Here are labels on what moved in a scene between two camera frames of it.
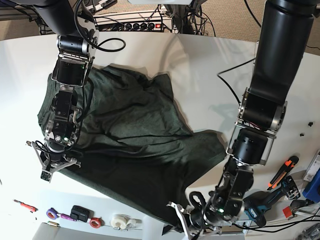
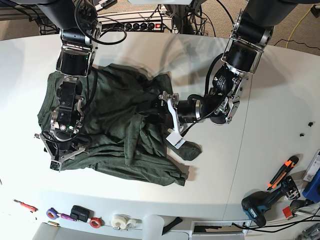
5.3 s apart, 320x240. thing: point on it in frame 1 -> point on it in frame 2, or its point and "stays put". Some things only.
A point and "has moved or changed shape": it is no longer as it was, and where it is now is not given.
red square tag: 287,212 stays put
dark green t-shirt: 133,140 has moved or changed shape
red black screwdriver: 26,206 stays put
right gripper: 195,224 -> 159,112
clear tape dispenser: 124,222 stays put
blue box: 312,190 stays put
